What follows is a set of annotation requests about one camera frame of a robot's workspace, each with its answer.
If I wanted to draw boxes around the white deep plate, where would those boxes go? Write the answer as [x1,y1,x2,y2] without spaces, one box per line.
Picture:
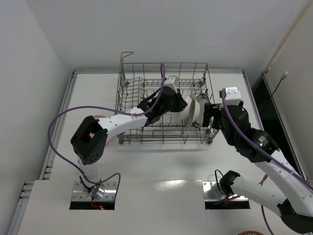
[180,94,196,127]
[190,94,201,128]

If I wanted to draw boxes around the green rimmed printed plate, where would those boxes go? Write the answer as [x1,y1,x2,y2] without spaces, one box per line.
[192,94,211,128]

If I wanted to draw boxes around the pink round plate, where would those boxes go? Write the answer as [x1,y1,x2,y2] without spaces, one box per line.
[93,115,112,144]

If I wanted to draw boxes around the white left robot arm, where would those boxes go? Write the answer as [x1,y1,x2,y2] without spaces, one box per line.
[70,86,187,194]

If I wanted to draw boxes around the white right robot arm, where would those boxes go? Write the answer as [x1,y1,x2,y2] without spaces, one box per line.
[204,102,313,234]

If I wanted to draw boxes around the brown round object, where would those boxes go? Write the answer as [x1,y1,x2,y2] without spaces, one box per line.
[238,231,264,235]

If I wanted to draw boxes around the grey wire dish rack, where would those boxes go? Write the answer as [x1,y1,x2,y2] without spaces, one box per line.
[115,52,218,144]

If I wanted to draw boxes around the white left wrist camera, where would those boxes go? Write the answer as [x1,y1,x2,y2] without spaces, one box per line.
[164,75,179,93]

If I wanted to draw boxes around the beige wall conduit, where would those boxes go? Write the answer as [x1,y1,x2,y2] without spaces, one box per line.
[266,0,313,72]

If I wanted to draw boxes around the black hanging wall cable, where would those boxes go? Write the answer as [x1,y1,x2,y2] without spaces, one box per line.
[259,71,290,116]

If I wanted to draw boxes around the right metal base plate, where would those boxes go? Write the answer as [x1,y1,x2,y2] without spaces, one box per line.
[202,181,248,202]

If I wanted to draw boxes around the metal base plate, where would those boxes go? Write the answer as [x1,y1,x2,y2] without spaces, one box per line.
[71,181,117,202]
[202,181,248,202]

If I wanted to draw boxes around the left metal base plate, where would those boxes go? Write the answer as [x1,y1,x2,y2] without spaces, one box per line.
[71,181,117,202]

